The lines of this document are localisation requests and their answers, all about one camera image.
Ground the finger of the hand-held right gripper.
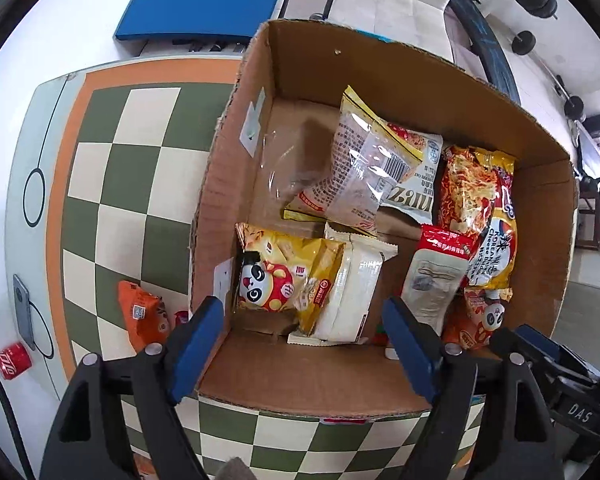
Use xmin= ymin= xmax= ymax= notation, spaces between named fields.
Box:
xmin=517 ymin=323 xmax=597 ymax=387
xmin=490 ymin=327 xmax=555 ymax=387

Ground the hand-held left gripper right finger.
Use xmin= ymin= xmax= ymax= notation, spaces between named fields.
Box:
xmin=381 ymin=295 xmax=567 ymax=480

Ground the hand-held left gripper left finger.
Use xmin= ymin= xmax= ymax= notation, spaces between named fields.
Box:
xmin=40 ymin=295 xmax=227 ymax=480

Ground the orange panda snack packet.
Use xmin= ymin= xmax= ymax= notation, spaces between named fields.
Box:
xmin=442 ymin=287 xmax=513 ymax=351

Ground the red and white snack packet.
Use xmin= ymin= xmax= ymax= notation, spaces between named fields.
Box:
xmin=401 ymin=225 xmax=478 ymax=338

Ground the cardboard box with blue print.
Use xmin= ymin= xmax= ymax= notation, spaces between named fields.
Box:
xmin=187 ymin=18 xmax=581 ymax=418

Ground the yellow panda snack packet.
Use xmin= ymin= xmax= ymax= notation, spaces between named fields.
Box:
xmin=234 ymin=222 xmax=346 ymax=336

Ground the large yellow red noodle packet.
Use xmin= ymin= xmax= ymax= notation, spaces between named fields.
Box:
xmin=437 ymin=145 xmax=518 ymax=291

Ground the white and yellow oat packet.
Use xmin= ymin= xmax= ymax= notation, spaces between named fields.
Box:
xmin=282 ymin=85 xmax=443 ymax=226

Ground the yellow clear snack bag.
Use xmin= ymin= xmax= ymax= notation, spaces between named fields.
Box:
xmin=300 ymin=110 xmax=426 ymax=236

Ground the beige padded chair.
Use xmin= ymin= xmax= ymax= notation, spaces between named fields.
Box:
xmin=562 ymin=280 xmax=600 ymax=346

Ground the person's grey fleece clothing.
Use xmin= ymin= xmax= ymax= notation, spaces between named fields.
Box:
xmin=217 ymin=457 xmax=251 ymax=480

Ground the grey smartphone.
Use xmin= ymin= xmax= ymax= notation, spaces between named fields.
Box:
xmin=12 ymin=274 xmax=38 ymax=351

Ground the red soda can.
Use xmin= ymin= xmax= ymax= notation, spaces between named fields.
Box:
xmin=0 ymin=342 xmax=33 ymax=380

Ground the green checkered table mat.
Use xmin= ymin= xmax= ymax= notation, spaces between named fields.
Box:
xmin=45 ymin=57 xmax=486 ymax=480

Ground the small black barbell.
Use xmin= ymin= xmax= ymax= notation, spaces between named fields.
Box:
xmin=510 ymin=30 xmax=586 ymax=121

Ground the black weight bench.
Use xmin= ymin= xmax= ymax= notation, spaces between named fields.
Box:
xmin=447 ymin=0 xmax=521 ymax=106

